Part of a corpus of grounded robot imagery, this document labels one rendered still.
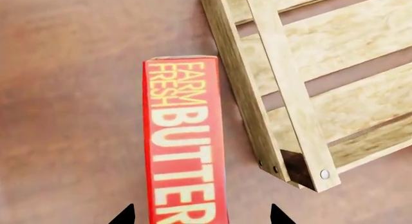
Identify red butter box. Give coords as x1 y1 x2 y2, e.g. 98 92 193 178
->
142 54 230 224

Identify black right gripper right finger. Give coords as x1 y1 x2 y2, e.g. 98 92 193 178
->
270 203 297 224

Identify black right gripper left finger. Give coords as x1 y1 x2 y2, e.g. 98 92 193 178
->
107 203 136 224

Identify wooden slatted tray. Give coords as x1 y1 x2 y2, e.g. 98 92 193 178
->
196 0 412 193

